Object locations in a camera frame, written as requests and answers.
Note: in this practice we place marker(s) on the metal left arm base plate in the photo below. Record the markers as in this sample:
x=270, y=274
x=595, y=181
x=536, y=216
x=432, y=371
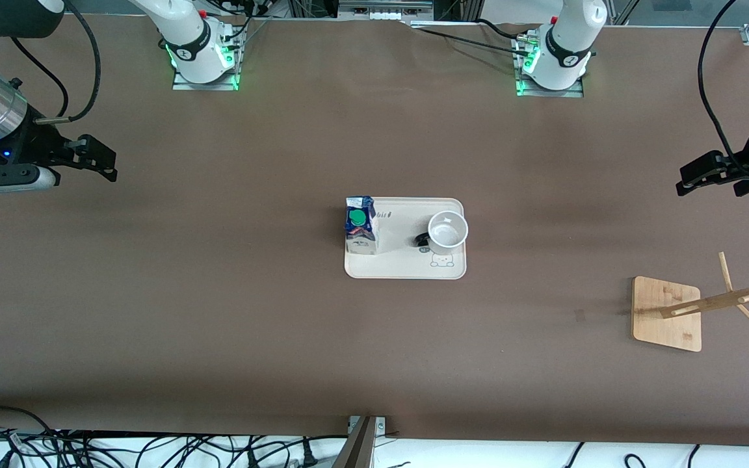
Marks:
x=547, y=93

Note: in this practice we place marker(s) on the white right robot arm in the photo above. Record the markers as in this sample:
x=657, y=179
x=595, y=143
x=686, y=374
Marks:
x=187, y=29

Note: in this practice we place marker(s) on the black power plug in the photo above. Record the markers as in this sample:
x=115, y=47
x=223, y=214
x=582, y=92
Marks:
x=309, y=455

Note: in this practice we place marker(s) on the blue white milk carton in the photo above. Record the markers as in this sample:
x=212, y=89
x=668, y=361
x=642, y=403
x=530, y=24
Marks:
x=360, y=227

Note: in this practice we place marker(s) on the aluminium profile with bracket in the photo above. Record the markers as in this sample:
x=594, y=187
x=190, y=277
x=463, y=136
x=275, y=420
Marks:
x=358, y=448

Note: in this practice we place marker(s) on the white power strip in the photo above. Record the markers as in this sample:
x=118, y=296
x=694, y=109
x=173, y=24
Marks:
x=384, y=11

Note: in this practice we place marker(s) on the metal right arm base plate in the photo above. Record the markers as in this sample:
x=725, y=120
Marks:
x=183, y=84

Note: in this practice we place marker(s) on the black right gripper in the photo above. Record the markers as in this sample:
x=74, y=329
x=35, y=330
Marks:
x=28, y=147

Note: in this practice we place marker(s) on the wooden cup rack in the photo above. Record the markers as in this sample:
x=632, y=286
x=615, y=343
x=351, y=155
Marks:
x=664, y=312

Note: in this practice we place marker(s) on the cream rabbit print tray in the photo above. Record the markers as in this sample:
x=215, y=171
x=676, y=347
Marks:
x=400, y=263

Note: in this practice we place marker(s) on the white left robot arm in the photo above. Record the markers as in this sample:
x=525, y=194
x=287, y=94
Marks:
x=569, y=32

